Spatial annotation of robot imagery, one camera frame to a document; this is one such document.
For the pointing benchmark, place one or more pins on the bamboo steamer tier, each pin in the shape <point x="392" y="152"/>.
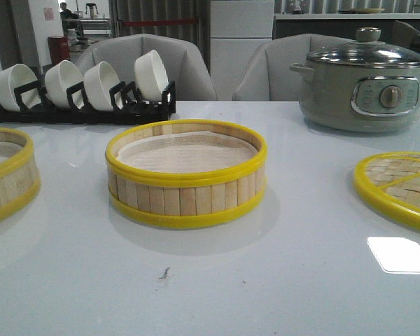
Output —
<point x="186" y="201"/>
<point x="20" y="180"/>

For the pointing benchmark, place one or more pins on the grey chair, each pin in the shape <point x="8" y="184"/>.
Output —
<point x="267" y="76"/>
<point x="182" y="60"/>

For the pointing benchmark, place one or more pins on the white bowl far left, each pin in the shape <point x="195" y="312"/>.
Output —
<point x="11" y="78"/>

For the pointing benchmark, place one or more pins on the white bowl far right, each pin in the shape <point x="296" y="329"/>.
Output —
<point x="150" y="76"/>

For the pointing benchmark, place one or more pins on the woven bamboo steamer lid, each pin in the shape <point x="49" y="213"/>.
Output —
<point x="390" y="184"/>

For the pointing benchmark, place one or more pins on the black bowl rack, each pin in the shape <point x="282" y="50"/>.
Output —
<point x="127" y="106"/>

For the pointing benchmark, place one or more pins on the paper liner center tier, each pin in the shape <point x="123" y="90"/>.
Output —
<point x="186" y="153"/>

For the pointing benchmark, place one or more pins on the red cylinder bin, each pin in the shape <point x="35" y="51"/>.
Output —
<point x="59" y="49"/>

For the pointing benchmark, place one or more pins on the white cabinet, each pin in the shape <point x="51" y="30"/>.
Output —
<point x="237" y="28"/>

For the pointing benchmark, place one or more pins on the right grey chair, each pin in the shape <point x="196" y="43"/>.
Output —
<point x="267" y="76"/>

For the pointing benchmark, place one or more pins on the grey electric cooking pot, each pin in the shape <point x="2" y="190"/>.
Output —
<point x="359" y="98"/>

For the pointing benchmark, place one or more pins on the white bowl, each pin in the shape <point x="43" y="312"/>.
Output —
<point x="58" y="79"/>
<point x="97" y="82"/>
<point x="11" y="78"/>
<point x="150" y="76"/>

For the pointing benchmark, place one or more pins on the glass pot lid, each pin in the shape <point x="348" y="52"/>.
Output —
<point x="367" y="51"/>

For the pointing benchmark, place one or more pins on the left grey chair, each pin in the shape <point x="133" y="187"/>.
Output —
<point x="182" y="60"/>

